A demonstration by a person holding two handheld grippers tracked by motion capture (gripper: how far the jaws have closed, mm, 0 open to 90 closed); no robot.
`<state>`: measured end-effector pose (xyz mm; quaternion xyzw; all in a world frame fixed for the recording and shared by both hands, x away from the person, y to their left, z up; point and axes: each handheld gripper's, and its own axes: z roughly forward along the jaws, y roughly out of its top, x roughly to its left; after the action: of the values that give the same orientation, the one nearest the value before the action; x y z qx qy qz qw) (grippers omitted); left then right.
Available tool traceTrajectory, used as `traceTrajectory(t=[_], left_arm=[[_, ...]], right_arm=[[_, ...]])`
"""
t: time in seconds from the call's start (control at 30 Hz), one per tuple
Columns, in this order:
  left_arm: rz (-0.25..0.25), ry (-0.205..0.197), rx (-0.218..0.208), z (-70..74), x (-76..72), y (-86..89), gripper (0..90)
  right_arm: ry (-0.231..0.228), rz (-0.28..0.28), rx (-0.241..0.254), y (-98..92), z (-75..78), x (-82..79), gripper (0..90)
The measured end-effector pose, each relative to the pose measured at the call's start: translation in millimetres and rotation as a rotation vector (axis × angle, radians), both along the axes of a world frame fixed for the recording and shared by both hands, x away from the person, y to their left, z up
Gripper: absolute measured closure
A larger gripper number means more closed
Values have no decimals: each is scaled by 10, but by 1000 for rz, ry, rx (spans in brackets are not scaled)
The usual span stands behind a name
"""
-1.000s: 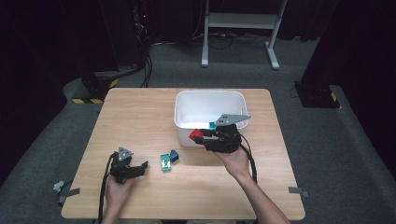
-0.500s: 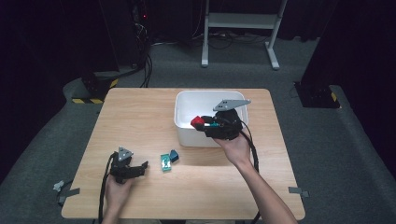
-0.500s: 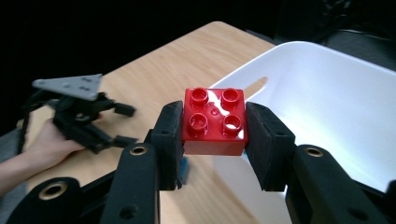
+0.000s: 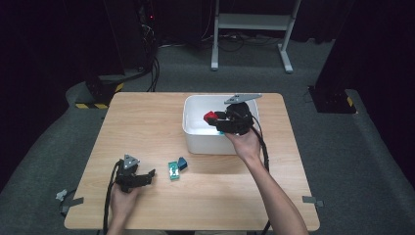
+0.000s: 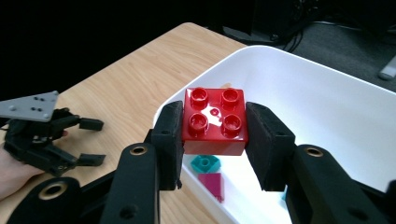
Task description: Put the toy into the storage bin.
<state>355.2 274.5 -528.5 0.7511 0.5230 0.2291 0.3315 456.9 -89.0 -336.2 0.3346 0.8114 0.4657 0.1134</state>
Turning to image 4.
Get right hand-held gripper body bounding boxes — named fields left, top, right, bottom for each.
left=223, top=93, right=263, bottom=136

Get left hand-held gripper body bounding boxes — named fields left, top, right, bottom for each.
left=114, top=154, right=145, bottom=193

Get white plastic bin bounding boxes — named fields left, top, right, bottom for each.
left=181, top=94, right=261, bottom=156

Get person's left hand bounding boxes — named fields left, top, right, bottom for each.
left=109, top=184, right=142, bottom=217

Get person's right hand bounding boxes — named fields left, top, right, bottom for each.
left=224, top=128, right=262, bottom=165

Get green printed toy block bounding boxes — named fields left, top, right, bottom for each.
left=167, top=161, right=181, bottom=181

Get grey tape strip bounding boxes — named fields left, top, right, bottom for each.
left=301, top=195, right=325, bottom=209
left=60, top=196, right=85, bottom=215

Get black stand base yellow stripes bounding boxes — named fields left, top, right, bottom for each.
left=74, top=73, right=125, bottom=111

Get white metal stand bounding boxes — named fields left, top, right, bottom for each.
left=210, top=0, right=302, bottom=74

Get black equipment rack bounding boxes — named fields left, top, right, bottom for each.
left=135, top=0, right=160, bottom=71

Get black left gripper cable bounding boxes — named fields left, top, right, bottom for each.
left=103, top=159, right=126, bottom=235

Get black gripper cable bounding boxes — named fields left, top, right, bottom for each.
left=249, top=115, right=272, bottom=235
left=103, top=159, right=126, bottom=235

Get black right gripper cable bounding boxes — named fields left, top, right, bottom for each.
left=249, top=115, right=272, bottom=235

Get black cables under stand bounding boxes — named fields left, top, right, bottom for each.
left=201, top=29, right=282, bottom=53

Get black floor cable bundle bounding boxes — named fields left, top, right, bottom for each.
left=140, top=53, right=161, bottom=93

